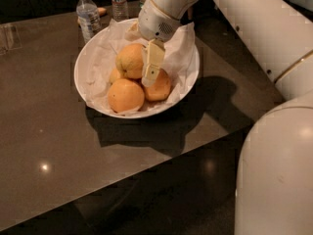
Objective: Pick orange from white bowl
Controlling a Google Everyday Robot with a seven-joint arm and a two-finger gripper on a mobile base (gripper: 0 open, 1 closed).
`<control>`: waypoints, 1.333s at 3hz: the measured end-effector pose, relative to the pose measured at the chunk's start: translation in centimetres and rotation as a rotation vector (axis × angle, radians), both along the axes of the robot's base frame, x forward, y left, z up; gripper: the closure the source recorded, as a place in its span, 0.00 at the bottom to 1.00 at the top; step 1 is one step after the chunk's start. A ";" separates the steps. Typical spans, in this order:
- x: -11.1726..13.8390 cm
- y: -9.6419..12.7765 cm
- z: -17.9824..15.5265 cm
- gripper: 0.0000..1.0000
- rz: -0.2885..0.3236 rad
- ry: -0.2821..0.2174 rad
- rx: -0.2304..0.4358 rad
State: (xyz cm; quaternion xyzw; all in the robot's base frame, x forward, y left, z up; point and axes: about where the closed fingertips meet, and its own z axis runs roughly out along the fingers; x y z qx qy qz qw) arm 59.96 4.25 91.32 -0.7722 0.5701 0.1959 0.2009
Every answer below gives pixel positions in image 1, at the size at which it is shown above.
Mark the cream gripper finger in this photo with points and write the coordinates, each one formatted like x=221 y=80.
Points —
x=133 y=33
x=153 y=56

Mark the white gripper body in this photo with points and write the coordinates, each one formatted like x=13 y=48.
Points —
x=156 y=23

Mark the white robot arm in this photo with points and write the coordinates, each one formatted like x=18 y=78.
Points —
x=274 y=194

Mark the white round bowl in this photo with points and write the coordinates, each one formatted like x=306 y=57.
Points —
x=84 y=62

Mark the small hidden back orange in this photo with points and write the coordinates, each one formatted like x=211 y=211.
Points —
x=115 y=75

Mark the white crumpled paper liner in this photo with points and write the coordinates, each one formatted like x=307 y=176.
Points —
x=98 y=59

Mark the green soda can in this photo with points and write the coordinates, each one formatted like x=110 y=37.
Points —
x=141 y=4

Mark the bread roll behind bottle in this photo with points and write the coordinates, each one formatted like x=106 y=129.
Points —
x=102 y=11

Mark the clear water bottle rear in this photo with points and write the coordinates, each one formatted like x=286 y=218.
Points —
x=120 y=10

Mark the water bottle white cap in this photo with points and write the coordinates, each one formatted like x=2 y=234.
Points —
x=89 y=18

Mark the clear plastic stand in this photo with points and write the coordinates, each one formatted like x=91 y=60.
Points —
x=9 y=38

